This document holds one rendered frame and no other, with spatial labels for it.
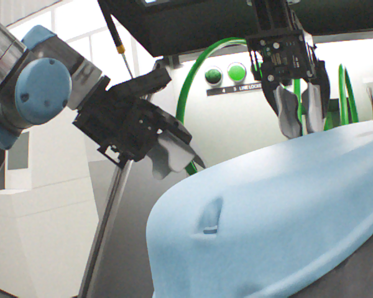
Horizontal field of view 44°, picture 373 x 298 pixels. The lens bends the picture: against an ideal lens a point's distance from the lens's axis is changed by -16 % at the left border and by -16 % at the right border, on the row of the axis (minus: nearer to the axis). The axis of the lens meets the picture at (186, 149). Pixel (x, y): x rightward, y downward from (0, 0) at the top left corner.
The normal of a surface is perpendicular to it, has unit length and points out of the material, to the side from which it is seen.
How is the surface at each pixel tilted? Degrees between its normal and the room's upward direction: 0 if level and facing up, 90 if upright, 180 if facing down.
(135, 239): 90
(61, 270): 90
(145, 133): 77
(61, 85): 90
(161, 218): 55
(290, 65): 90
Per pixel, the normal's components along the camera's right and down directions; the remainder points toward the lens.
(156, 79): 0.53, -0.30
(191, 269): -0.71, 0.09
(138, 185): 0.90, -0.11
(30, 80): 0.59, -0.04
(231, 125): -0.40, 0.11
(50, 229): 0.76, -0.08
